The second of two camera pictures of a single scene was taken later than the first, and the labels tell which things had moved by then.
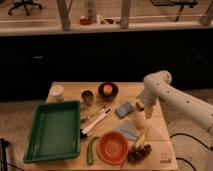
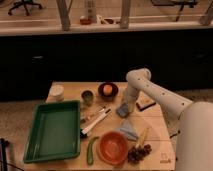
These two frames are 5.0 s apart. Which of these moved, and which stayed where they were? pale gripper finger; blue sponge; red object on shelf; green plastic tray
Moved: pale gripper finger
Stayed: red object on shelf; blue sponge; green plastic tray
